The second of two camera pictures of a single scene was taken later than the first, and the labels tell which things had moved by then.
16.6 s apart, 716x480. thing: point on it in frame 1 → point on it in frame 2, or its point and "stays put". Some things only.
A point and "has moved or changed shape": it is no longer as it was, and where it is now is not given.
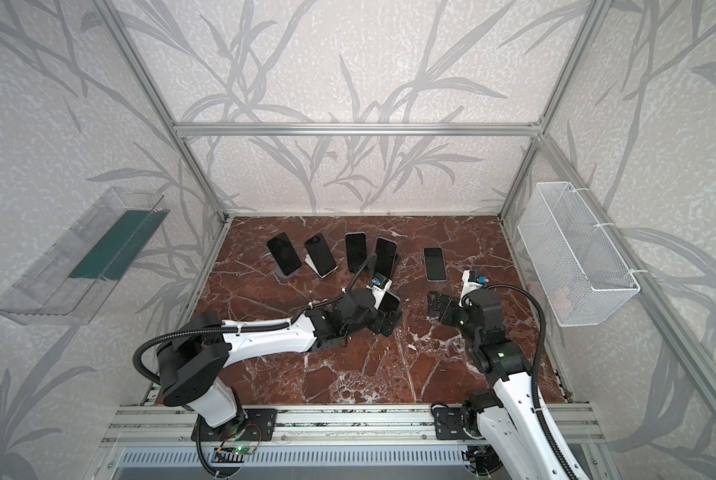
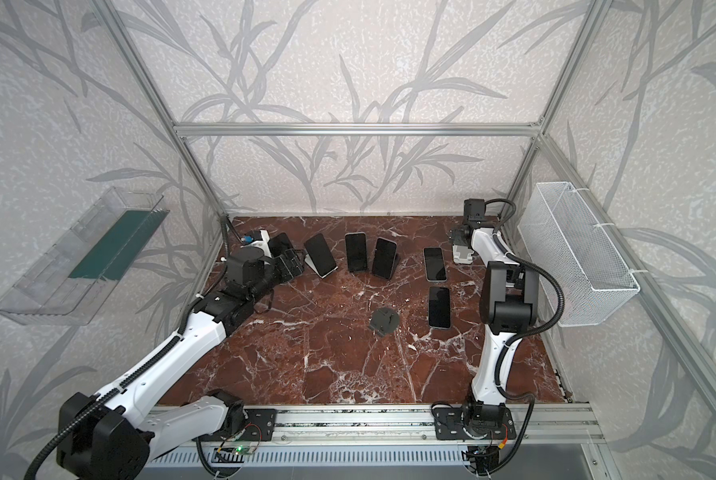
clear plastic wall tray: (71, 281) stays put
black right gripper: (454, 308) → (463, 237)
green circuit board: (241, 450) stays put
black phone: (320, 254) stays put
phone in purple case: (385, 256) stays put
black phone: (390, 303) has moved or changed shape
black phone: (284, 253) stays put
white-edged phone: (435, 267) stays put
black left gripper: (373, 314) → (289, 262)
